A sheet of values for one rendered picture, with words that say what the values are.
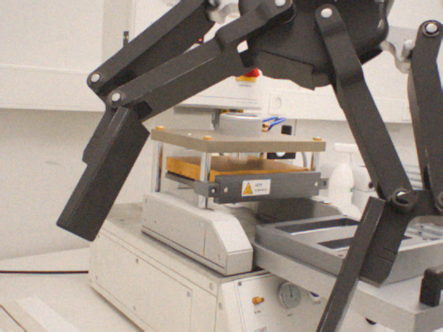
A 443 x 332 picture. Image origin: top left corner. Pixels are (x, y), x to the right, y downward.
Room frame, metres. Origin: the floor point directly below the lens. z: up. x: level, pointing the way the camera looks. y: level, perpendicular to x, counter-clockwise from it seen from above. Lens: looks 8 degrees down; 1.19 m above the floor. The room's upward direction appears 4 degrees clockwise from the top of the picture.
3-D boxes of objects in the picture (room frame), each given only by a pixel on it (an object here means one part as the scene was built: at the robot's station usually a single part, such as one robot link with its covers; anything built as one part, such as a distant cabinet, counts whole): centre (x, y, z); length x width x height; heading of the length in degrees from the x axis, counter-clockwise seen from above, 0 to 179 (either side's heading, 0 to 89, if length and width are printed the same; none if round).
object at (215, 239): (0.82, 0.04, 0.96); 0.25 x 0.05 x 0.07; 37
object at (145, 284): (0.96, -0.05, 0.84); 0.53 x 0.37 x 0.17; 37
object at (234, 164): (0.96, -0.03, 1.07); 0.22 x 0.17 x 0.10; 127
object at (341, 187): (1.75, -0.41, 0.92); 0.09 x 0.08 x 0.25; 89
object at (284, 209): (0.98, -0.18, 0.96); 0.26 x 0.05 x 0.07; 37
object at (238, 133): (0.99, -0.02, 1.08); 0.31 x 0.24 x 0.13; 127
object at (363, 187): (1.86, -0.49, 0.88); 0.25 x 0.20 x 0.17; 35
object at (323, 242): (0.75, -0.18, 0.98); 0.20 x 0.17 x 0.03; 127
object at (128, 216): (0.98, -0.01, 0.93); 0.46 x 0.35 x 0.01; 37
